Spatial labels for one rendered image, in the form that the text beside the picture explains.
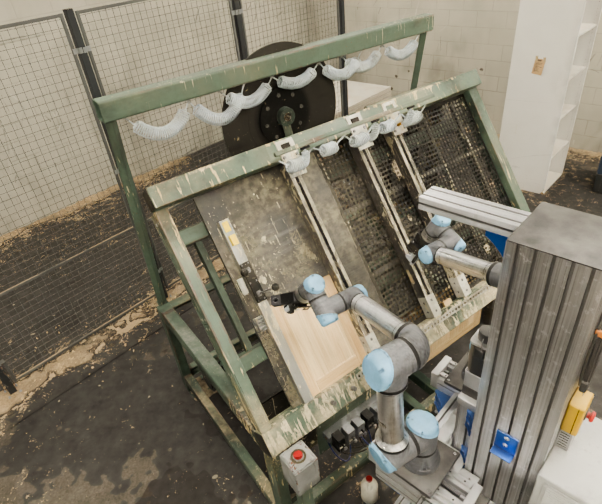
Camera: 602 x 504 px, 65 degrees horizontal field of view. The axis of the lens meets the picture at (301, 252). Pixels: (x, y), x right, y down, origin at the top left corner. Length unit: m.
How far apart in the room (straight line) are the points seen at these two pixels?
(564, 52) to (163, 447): 4.90
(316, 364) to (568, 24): 4.15
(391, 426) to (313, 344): 0.82
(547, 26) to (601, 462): 4.34
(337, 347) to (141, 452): 1.68
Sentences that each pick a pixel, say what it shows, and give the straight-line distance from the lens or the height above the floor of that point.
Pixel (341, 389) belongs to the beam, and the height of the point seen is 0.88.
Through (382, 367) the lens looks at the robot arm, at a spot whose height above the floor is 1.67.
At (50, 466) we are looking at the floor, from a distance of 3.79.
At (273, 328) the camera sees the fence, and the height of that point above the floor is 1.22.
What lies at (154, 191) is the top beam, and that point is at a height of 1.89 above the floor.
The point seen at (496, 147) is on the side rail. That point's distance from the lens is 3.35.
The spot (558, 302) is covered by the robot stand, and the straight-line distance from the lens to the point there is 1.42.
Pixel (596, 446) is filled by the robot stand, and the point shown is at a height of 1.23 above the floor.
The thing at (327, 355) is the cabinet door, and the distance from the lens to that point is 2.41.
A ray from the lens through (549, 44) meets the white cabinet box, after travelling 5.56.
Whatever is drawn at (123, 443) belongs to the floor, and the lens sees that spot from 3.66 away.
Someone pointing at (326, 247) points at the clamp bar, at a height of 1.42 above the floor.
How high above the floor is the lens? 2.77
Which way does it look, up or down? 35 degrees down
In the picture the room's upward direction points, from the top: 7 degrees counter-clockwise
